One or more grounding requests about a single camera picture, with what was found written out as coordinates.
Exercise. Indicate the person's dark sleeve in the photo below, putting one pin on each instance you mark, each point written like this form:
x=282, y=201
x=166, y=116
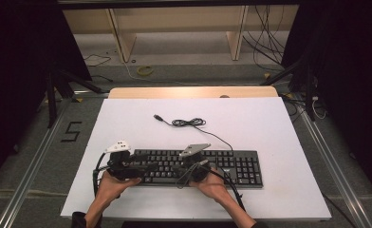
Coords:
x=78, y=220

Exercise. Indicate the black curtain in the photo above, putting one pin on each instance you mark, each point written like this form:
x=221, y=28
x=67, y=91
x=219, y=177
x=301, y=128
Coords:
x=16, y=79
x=351, y=79

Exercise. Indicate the aluminium floor rail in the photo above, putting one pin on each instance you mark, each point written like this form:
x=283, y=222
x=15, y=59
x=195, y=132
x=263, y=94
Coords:
x=32, y=164
x=332, y=164

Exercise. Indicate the person's right hand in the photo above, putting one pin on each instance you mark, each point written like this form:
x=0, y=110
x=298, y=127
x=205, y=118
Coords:
x=211, y=190

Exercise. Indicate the light wooden shelf unit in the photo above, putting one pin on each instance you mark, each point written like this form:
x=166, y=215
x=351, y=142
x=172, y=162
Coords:
x=174, y=19

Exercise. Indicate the wooden table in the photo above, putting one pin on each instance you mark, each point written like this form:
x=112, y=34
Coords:
x=174, y=92

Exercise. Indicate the black metal stand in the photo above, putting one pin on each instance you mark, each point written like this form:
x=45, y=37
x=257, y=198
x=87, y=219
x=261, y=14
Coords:
x=309, y=95
x=52, y=101

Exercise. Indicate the yellow tape roll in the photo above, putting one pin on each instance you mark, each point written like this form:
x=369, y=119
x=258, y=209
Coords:
x=145, y=70

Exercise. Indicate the person's left hand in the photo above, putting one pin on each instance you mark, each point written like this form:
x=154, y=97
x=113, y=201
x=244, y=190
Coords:
x=114, y=190

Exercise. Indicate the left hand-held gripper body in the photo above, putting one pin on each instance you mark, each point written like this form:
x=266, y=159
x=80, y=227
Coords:
x=120, y=169

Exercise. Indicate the black computer keyboard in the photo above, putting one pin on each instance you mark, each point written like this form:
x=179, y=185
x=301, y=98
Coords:
x=238, y=167

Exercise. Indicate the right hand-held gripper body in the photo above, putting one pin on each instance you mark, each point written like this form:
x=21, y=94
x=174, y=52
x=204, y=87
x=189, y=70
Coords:
x=196, y=169

